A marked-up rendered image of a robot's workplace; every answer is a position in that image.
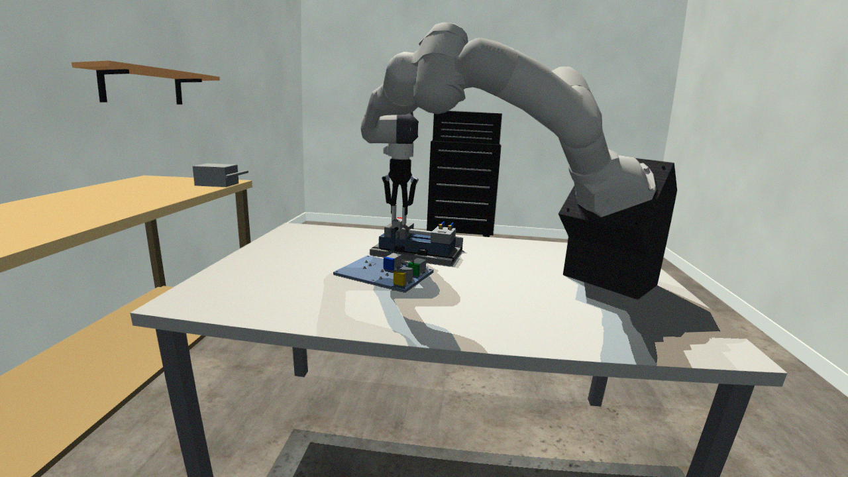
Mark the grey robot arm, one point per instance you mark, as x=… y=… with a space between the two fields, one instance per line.
x=446 y=63

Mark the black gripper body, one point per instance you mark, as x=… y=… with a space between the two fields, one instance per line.
x=400 y=168

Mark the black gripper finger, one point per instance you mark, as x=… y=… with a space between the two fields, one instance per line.
x=406 y=201
x=389 y=199

